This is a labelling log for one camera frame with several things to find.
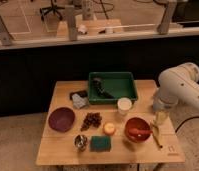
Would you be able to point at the green plastic bin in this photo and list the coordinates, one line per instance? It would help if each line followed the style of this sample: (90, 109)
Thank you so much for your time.
(117, 84)

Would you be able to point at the wooden spoon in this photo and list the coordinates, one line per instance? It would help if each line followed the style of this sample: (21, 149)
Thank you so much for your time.
(156, 134)

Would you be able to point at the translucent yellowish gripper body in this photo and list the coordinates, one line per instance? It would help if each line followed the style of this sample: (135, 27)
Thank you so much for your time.
(161, 116)

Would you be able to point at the small metal cup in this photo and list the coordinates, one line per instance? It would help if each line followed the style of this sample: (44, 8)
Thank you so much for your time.
(81, 142)

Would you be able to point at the purple bowl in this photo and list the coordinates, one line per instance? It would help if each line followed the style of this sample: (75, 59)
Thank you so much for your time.
(61, 119)

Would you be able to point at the orange carrot toy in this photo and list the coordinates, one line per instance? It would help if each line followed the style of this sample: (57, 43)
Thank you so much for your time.
(139, 132)

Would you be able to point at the grey crumpled cloth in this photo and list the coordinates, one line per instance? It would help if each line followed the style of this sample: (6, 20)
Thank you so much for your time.
(79, 102)

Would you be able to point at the bunch of dark grapes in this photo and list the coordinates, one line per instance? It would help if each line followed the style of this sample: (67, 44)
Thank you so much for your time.
(91, 119)

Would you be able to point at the white cup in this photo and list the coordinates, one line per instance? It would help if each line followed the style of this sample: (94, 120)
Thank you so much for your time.
(124, 105)

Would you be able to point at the wooden table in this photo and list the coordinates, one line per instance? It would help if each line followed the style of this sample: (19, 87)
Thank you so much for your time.
(57, 148)

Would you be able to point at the black dish brush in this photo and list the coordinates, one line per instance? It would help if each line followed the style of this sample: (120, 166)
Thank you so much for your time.
(99, 88)

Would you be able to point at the red bowl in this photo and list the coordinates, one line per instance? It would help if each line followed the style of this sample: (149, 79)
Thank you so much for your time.
(137, 123)

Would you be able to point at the yellow round fruit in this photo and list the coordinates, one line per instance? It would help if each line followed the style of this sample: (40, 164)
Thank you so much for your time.
(109, 128)

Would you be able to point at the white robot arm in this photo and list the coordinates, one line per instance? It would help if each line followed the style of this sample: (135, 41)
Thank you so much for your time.
(177, 83)

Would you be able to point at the black office chair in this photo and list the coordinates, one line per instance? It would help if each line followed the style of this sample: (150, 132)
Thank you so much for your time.
(54, 8)

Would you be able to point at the green sponge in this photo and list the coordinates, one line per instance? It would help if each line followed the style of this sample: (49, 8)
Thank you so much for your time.
(100, 143)

